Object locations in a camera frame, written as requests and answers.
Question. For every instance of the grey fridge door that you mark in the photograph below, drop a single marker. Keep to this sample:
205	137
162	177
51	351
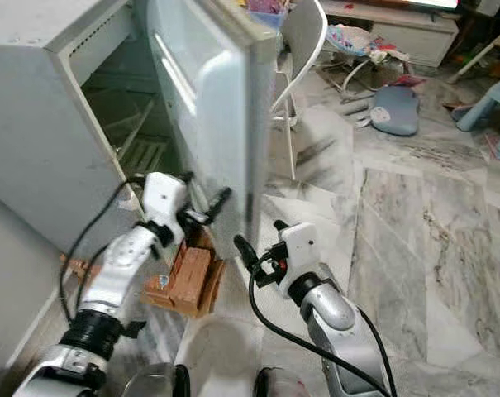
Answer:
233	124

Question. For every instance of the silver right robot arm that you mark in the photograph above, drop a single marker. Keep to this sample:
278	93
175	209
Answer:
332	318

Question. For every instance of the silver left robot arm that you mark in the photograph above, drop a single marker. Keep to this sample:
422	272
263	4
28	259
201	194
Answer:
121	277

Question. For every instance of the grey fridge body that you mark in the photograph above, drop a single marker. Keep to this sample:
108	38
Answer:
35	124

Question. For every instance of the wooden pallet base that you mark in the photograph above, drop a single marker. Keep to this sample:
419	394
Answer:
192	281

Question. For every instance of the robot right leg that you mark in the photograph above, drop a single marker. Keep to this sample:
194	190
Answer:
270	387

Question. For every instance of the robot leg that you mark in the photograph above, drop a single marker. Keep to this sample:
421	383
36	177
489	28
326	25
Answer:
159	385
270	387

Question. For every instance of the robot left leg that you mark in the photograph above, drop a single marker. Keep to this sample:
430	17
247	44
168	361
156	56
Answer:
159	385

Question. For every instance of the blue-grey cushion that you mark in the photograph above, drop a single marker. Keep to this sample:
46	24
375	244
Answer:
398	112

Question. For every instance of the white plastic chair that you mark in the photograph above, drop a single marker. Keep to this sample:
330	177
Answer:
307	33

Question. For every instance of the red fabric item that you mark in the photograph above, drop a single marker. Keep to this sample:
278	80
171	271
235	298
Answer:
408	81

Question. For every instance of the baby bouncer seat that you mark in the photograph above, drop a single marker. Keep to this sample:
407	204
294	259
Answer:
345	40

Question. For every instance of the white low cabinet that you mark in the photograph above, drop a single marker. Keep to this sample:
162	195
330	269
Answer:
415	41

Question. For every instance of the light blue plastic stool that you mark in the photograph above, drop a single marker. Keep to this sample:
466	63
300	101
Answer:
489	103

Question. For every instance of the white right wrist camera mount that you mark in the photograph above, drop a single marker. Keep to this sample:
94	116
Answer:
301	246

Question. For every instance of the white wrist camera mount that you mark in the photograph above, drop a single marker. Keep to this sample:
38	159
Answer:
163	198
301	246

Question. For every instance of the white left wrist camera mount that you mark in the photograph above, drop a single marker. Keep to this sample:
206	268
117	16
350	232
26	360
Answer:
163	198

